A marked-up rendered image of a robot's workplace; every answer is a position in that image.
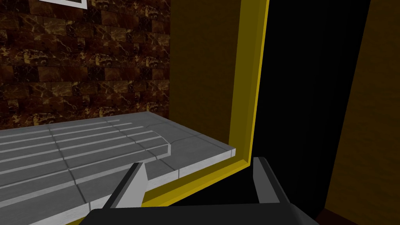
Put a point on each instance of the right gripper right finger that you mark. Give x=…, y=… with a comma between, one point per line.
x=265, y=184

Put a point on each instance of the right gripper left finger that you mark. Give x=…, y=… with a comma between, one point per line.
x=132, y=190

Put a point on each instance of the yellow cupboard door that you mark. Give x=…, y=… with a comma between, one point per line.
x=372, y=125

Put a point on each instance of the yellow cupboard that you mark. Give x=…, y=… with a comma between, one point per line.
x=204, y=78

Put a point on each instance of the white framed wall picture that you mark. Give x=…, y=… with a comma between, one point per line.
x=67, y=3

